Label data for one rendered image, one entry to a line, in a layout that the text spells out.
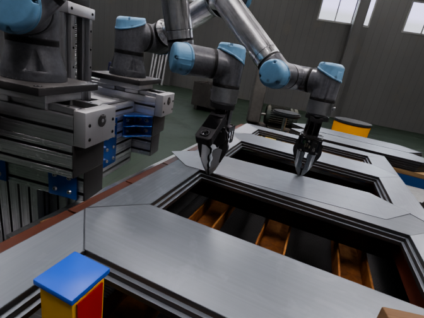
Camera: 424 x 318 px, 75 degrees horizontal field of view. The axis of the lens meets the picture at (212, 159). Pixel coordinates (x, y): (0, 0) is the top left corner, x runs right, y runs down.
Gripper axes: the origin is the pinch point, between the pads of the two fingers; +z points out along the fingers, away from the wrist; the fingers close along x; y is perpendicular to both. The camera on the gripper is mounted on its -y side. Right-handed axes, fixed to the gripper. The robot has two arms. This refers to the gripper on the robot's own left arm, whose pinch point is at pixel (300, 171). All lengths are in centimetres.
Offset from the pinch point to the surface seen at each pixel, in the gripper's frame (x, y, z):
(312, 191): 4.8, 12.6, 0.8
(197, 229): -15, 51, 1
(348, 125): 38, -282, 17
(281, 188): -3.8, 17.3, 0.8
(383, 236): 22.7, 23.0, 2.8
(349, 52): 41, -953, -127
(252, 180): -12.4, 18.3, 0.8
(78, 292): -19, 76, -3
